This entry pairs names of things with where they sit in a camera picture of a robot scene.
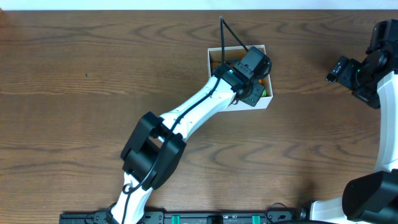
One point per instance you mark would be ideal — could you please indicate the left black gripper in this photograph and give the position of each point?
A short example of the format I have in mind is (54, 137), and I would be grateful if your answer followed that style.
(254, 95)

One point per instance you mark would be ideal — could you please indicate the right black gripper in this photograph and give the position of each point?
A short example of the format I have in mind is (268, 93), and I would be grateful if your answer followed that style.
(346, 78)

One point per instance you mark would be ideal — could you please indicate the yellow rubber dinosaur toy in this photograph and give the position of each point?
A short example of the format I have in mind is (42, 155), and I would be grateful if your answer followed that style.
(264, 92)

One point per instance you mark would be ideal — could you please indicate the brown plush toy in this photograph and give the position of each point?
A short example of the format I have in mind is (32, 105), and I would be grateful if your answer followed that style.
(213, 66)

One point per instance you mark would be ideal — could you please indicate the white cardboard box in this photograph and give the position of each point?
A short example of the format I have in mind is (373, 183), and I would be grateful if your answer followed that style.
(228, 56)

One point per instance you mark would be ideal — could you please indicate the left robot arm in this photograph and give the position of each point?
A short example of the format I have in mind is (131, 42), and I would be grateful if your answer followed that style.
(156, 145)

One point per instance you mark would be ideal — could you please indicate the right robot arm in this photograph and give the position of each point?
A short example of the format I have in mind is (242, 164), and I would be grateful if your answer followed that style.
(371, 198)

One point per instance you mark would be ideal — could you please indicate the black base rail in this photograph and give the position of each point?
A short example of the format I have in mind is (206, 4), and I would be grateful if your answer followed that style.
(273, 216)

